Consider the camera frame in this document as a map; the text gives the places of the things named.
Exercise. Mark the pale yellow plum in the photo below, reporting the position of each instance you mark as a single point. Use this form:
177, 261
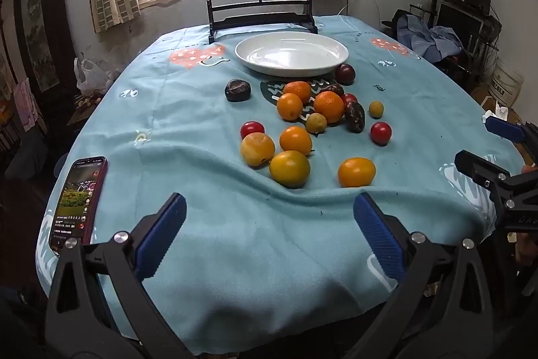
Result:
257, 149

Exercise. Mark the orange mandarin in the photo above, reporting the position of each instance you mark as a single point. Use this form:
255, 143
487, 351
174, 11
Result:
297, 90
329, 106
289, 106

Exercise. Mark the light blue printed tablecloth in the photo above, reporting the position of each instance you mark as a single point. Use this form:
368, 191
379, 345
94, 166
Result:
235, 258

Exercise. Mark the white plastic bucket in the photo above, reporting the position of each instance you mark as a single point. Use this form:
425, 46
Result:
506, 81

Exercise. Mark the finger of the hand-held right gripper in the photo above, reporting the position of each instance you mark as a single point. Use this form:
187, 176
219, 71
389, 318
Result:
479, 167
502, 128

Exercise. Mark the dark framed painting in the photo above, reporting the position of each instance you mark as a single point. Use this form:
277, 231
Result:
38, 35

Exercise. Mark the smooth orange tomato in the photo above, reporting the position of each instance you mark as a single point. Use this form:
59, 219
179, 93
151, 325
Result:
295, 140

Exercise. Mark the smartphone with red case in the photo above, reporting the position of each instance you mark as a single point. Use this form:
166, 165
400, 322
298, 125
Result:
77, 201

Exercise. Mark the orange yellow tomato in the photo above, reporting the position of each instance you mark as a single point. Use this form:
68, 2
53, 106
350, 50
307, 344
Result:
356, 172

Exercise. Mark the red cherry tomato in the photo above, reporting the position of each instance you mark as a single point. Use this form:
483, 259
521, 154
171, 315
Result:
252, 129
350, 99
381, 133

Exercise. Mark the white plastic bag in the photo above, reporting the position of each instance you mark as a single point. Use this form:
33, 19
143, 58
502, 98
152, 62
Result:
90, 76

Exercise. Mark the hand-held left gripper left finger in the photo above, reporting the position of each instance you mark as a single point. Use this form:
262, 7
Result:
162, 237

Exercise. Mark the dark red plum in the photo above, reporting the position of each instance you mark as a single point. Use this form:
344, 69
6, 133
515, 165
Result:
345, 74

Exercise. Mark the white oval plate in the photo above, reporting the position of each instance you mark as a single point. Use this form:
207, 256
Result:
292, 54

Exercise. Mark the small yellow fruit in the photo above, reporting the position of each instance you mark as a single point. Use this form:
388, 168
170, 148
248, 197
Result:
316, 123
376, 109

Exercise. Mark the blue crumpled clothes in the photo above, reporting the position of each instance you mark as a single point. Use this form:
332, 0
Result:
428, 37

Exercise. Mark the greenish yellow tomato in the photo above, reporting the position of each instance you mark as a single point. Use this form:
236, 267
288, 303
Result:
290, 169

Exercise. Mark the person's right hand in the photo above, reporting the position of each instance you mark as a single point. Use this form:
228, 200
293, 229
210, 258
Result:
526, 251

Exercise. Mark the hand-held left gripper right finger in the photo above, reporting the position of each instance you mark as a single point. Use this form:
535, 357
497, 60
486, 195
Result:
378, 233

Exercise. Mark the dark wrinkled passion fruit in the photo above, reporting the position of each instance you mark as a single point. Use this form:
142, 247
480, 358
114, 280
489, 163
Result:
355, 117

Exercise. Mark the black monitor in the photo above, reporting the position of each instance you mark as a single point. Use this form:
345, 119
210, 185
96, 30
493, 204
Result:
459, 22

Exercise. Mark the dark brown water chestnut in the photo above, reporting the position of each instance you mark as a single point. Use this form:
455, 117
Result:
335, 88
238, 90

